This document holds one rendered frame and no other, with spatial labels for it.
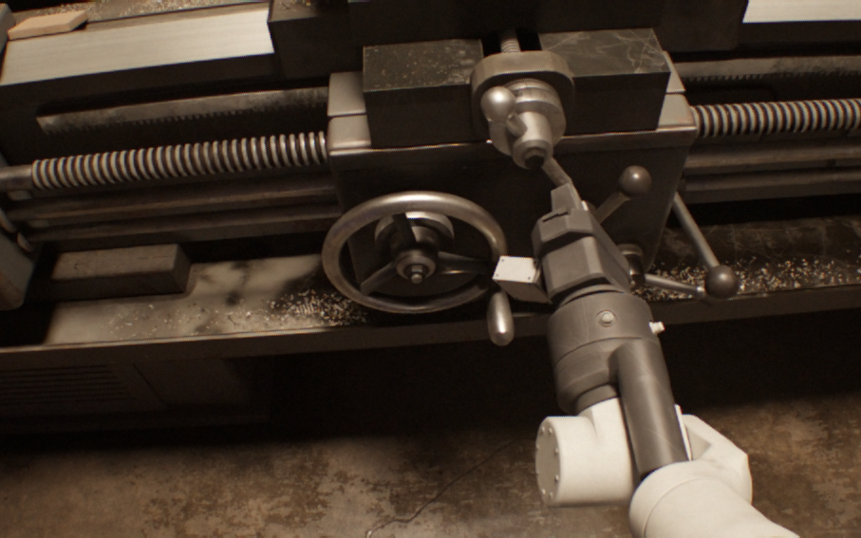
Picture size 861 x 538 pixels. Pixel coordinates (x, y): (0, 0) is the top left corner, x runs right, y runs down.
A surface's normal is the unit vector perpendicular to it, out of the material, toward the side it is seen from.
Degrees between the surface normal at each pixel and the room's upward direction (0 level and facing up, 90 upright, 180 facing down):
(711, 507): 44
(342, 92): 0
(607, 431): 11
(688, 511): 49
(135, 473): 0
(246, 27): 36
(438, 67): 0
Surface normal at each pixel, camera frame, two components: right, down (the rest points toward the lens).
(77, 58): -0.01, -0.02
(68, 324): -0.05, -0.60
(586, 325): -0.50, -0.50
